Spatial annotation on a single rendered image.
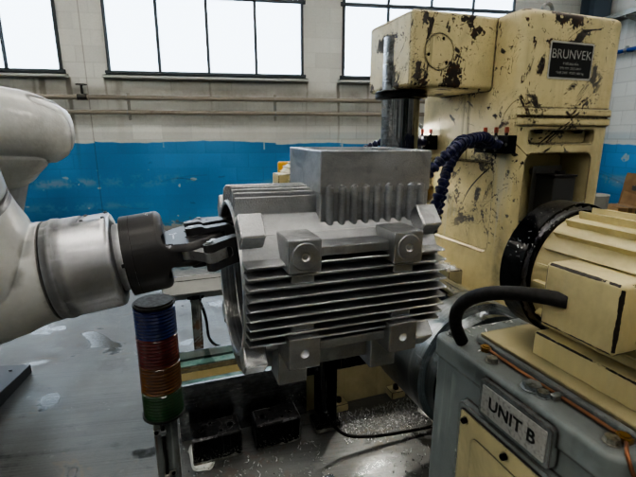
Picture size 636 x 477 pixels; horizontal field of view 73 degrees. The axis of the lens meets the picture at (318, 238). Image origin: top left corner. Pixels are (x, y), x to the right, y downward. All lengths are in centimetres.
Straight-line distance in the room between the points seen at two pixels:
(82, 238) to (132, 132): 626
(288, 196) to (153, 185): 626
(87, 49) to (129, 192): 193
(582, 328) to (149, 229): 45
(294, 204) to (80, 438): 88
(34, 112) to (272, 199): 64
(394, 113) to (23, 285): 84
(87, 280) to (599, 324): 48
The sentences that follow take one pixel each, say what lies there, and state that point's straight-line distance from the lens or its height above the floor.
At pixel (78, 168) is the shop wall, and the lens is 689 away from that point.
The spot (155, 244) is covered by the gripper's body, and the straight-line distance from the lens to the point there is 40.
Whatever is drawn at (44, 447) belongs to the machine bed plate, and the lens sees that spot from 118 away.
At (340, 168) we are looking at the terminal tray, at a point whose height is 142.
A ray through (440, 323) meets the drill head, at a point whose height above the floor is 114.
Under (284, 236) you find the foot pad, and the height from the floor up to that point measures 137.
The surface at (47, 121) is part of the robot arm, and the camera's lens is 97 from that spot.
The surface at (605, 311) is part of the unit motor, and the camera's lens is 52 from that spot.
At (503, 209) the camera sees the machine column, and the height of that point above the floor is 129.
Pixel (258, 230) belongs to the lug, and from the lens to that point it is 37.
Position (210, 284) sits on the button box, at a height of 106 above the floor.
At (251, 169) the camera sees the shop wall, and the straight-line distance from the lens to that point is 649.
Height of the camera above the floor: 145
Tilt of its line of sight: 14 degrees down
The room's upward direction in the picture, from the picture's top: straight up
